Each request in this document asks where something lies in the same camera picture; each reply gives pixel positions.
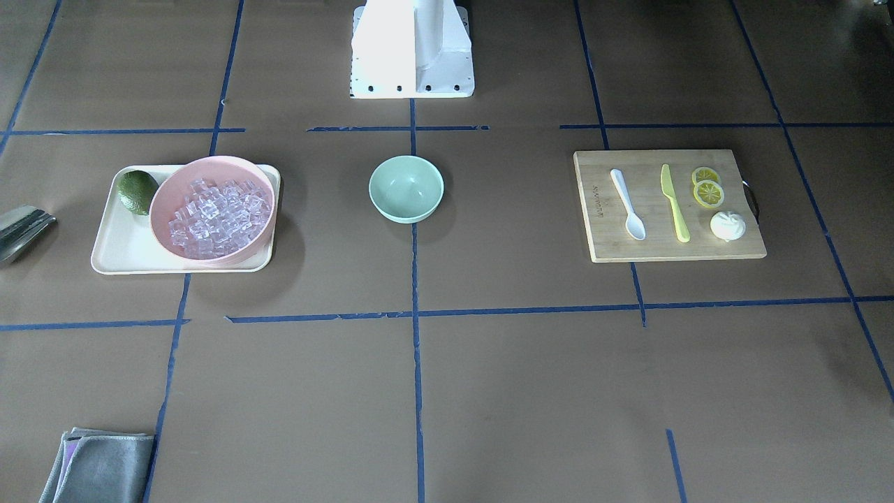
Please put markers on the white plastic spoon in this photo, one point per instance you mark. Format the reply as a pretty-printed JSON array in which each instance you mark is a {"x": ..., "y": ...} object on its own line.
[{"x": 634, "y": 226}]

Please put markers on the mint green bowl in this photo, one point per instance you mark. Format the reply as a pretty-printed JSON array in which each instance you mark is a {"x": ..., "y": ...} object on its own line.
[{"x": 406, "y": 189}]

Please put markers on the pink bowl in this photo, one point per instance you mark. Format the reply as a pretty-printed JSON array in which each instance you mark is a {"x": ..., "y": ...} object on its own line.
[{"x": 217, "y": 168}]

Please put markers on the steel ice scoop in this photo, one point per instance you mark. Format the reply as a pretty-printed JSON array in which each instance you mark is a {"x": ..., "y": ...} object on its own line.
[{"x": 20, "y": 227}]

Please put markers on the yellow-green plastic knife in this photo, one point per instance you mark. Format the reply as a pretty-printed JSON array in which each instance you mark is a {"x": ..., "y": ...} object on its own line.
[{"x": 668, "y": 190}]

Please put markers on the bamboo cutting board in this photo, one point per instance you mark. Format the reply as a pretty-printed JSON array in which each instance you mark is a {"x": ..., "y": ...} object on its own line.
[{"x": 604, "y": 215}]

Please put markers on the upper lemon slice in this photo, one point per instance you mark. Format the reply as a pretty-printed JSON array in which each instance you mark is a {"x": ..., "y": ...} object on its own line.
[{"x": 704, "y": 173}]

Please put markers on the lemon slice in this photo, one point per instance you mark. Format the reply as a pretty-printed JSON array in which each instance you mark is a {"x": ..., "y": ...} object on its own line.
[
  {"x": 704, "y": 173},
  {"x": 709, "y": 194}
]

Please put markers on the lower lemon slice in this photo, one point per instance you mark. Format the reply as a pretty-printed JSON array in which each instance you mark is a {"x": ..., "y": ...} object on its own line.
[{"x": 709, "y": 194}]

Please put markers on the white steamed bun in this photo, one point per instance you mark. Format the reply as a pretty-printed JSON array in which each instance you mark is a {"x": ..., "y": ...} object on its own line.
[{"x": 728, "y": 226}]

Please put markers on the beige plastic tray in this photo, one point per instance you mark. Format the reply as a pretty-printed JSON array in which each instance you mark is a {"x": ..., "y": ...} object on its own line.
[{"x": 125, "y": 243}]

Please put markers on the folded grey cloth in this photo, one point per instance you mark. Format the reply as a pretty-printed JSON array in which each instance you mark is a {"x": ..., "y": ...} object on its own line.
[{"x": 99, "y": 466}]

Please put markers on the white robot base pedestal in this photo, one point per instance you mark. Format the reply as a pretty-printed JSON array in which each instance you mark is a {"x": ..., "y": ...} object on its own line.
[{"x": 411, "y": 50}]

